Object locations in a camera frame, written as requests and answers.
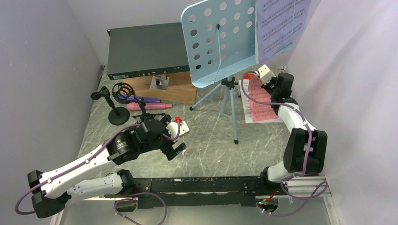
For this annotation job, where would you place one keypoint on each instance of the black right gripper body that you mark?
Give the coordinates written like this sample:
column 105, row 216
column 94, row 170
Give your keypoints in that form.
column 270, row 86

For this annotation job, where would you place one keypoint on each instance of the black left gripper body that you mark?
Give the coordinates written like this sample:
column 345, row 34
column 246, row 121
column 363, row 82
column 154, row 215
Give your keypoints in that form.
column 166, row 146

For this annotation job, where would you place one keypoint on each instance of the white sheet music page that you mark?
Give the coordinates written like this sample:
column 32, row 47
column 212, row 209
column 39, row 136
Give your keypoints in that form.
column 247, row 110

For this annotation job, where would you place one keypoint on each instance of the pink microphone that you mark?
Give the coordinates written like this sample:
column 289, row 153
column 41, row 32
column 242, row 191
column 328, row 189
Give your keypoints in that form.
column 148, row 106

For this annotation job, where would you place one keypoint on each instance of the black round-base mic stand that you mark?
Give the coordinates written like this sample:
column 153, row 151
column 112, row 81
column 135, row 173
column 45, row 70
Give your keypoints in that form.
column 118, row 115

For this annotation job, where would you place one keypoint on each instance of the purple microphone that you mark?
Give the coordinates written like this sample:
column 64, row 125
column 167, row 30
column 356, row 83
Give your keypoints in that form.
column 124, row 99

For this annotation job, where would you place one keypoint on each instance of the lavender sheet music page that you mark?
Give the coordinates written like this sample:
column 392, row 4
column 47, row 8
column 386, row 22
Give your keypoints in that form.
column 278, row 24

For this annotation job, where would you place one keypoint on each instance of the black tripod mic stand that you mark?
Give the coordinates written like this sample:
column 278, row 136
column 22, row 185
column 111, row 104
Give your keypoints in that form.
column 124, row 93

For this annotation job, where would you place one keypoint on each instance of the light blue music stand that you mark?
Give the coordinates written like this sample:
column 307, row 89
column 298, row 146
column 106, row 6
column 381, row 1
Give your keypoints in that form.
column 219, row 38

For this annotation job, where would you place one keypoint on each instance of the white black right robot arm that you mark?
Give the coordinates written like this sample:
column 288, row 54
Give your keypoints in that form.
column 306, row 147

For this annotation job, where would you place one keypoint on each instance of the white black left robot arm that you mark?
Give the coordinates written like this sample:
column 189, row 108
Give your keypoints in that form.
column 54, row 190

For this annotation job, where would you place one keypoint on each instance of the wooden board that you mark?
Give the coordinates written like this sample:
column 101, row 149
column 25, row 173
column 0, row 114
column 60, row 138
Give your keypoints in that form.
column 179, row 88

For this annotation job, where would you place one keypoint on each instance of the dark green rack unit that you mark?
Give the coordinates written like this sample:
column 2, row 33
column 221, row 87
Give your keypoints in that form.
column 146, row 50

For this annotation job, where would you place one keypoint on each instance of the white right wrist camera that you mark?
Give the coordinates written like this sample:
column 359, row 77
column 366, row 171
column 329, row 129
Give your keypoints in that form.
column 265, row 74

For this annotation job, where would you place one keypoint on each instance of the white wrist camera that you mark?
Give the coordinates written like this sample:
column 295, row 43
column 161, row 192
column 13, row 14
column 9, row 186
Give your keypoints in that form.
column 265, row 74
column 177, row 128

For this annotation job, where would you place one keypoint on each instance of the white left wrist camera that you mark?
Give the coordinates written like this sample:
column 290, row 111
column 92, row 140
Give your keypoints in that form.
column 177, row 128

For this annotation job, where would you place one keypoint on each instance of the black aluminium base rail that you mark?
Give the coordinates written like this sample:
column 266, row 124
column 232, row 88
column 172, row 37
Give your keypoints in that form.
column 246, row 191

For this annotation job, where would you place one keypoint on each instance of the grey metal bracket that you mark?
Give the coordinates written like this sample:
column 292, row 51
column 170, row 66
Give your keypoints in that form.
column 160, row 82

